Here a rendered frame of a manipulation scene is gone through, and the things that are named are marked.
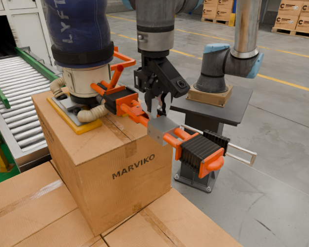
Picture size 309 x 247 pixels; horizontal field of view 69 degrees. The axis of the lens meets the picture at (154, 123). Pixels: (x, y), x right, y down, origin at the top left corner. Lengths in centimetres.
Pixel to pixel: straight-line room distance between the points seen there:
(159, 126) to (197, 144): 12
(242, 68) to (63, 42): 94
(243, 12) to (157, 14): 75
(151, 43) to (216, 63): 90
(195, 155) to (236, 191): 147
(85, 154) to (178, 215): 52
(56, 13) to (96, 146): 44
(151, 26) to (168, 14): 4
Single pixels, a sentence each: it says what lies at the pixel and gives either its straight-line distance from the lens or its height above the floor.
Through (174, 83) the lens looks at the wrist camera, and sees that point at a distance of 54.
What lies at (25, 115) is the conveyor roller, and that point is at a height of 54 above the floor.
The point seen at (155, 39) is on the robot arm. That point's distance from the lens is 54.
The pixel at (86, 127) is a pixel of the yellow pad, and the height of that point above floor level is 96.
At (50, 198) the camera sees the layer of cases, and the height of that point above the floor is 54.
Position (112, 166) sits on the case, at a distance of 81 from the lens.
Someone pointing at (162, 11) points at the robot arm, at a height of 136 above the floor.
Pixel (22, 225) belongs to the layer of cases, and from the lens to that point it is 118.
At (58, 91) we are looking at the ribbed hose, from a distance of 107.
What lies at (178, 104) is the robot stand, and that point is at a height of 75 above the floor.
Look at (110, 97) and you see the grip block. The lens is 76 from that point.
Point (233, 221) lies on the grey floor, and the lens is 178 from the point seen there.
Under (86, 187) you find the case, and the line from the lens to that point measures 81.
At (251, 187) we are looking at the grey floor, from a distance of 203.
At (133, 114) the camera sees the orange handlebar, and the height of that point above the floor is 108.
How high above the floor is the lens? 142
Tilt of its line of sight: 33 degrees down
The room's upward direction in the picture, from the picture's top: straight up
